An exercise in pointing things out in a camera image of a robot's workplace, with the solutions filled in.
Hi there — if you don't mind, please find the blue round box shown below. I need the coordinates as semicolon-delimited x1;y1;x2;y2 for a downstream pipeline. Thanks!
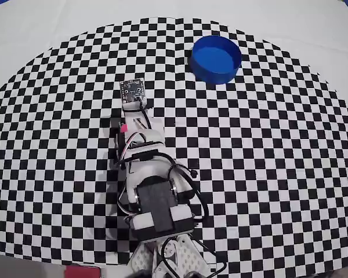
190;35;243;85

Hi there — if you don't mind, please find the thin black camera cable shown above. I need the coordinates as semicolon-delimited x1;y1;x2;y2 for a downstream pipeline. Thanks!
162;153;230;275

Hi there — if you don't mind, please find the checkerboard print white sheet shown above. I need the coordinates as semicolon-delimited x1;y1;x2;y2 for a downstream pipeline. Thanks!
0;0;348;276

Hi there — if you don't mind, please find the red rectangular block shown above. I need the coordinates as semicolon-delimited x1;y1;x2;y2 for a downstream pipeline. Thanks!
64;265;102;278

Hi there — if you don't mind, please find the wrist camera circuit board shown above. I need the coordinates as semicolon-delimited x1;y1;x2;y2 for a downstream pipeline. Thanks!
119;78;148;104

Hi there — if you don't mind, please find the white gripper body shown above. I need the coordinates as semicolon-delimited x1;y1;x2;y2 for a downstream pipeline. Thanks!
115;111;165;155

